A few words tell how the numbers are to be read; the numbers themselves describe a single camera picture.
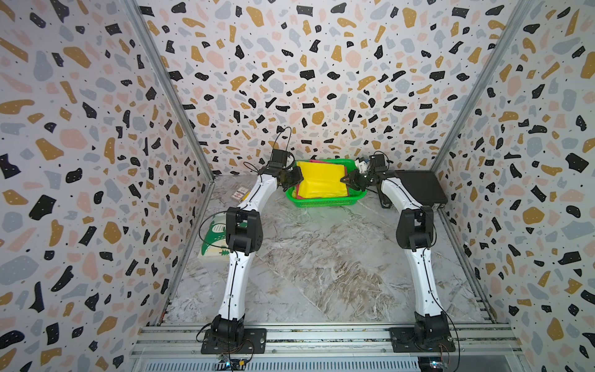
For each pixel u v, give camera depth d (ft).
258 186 2.39
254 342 2.42
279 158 2.79
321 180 3.63
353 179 3.20
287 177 3.00
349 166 3.80
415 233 2.23
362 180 3.19
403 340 2.41
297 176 3.11
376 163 2.95
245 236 2.11
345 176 3.45
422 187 3.52
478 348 2.46
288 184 3.09
